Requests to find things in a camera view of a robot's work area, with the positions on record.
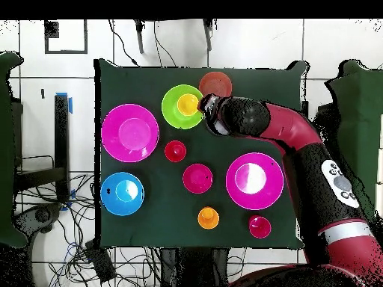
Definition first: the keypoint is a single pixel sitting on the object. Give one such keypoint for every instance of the green bowl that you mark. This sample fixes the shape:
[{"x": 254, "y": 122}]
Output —
[{"x": 169, "y": 110}]

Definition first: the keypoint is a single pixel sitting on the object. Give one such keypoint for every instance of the yellow cup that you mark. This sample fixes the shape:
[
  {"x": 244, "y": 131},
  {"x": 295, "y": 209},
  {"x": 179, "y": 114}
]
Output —
[{"x": 187, "y": 104}]

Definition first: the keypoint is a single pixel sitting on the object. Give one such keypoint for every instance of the orange bowl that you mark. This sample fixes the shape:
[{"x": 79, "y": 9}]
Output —
[{"x": 215, "y": 83}]

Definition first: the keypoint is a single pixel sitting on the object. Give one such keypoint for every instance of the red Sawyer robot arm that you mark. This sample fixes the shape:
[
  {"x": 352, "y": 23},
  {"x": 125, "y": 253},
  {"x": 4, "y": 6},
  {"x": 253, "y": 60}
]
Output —
[{"x": 287, "y": 128}]

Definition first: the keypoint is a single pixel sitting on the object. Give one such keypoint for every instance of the red cup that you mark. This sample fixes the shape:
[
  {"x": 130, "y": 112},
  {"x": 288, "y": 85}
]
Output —
[{"x": 175, "y": 151}]

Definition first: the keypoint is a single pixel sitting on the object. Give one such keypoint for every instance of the small crimson bowl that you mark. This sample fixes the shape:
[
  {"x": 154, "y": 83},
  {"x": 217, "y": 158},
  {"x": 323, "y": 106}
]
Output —
[{"x": 197, "y": 178}]

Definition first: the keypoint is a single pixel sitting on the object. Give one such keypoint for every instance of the orange cup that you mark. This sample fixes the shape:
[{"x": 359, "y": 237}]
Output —
[{"x": 208, "y": 218}]

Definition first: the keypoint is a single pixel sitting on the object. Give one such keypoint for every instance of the large pink bowl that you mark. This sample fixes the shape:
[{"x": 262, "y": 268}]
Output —
[
  {"x": 130, "y": 133},
  {"x": 254, "y": 191}
]

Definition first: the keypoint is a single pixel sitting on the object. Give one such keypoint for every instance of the blue bowl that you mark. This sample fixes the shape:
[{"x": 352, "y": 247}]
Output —
[{"x": 122, "y": 193}]

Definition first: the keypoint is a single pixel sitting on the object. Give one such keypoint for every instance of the crimson cup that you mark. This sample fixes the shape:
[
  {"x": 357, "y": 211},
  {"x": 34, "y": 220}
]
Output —
[{"x": 259, "y": 227}]

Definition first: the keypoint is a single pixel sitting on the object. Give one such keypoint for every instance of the dark green tablecloth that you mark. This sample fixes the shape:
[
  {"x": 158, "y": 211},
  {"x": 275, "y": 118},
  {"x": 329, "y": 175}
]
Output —
[{"x": 134, "y": 77}]

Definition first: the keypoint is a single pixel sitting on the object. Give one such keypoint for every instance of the metal chair leg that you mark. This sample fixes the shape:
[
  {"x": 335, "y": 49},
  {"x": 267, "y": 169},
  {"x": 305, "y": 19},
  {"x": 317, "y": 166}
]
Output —
[
  {"x": 208, "y": 36},
  {"x": 139, "y": 39}
]

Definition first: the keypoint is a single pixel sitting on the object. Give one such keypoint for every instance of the blue tape strip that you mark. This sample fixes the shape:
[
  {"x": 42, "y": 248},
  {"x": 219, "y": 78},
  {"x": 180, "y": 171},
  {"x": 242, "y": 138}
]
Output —
[{"x": 70, "y": 105}]

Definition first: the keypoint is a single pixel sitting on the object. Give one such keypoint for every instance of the black power strip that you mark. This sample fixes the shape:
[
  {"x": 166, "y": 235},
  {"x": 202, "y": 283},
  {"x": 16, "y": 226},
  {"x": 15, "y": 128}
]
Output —
[{"x": 100, "y": 263}]

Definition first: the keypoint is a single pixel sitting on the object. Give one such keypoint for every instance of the green cloth side table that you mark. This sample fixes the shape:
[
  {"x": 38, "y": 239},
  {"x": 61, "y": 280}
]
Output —
[
  {"x": 359, "y": 119},
  {"x": 7, "y": 149}
]

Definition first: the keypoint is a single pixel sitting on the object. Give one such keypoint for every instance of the black table frame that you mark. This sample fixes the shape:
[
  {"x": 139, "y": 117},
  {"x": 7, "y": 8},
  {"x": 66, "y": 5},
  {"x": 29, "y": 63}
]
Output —
[{"x": 61, "y": 134}]

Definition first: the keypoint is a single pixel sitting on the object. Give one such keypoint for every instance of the black pedestal leg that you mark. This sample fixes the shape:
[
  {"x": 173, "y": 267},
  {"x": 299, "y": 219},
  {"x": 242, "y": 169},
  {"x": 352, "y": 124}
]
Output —
[{"x": 40, "y": 216}]

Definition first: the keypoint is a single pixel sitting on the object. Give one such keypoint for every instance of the grey square floor frame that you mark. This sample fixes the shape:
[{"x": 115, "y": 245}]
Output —
[{"x": 65, "y": 52}]

